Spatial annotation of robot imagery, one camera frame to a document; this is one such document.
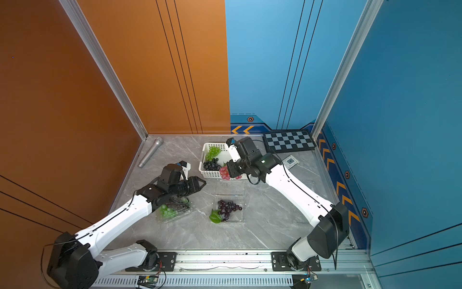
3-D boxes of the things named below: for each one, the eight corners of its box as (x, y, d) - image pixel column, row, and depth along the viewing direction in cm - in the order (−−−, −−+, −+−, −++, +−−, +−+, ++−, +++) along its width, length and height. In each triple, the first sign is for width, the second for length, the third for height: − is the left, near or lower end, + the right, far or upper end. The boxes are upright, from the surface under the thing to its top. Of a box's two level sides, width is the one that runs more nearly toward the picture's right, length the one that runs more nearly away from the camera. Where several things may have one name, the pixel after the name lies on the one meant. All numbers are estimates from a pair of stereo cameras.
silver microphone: (139, 167, 107) (135, 163, 104) (159, 140, 121) (157, 136, 117) (144, 168, 106) (141, 164, 103) (164, 142, 120) (162, 137, 117)
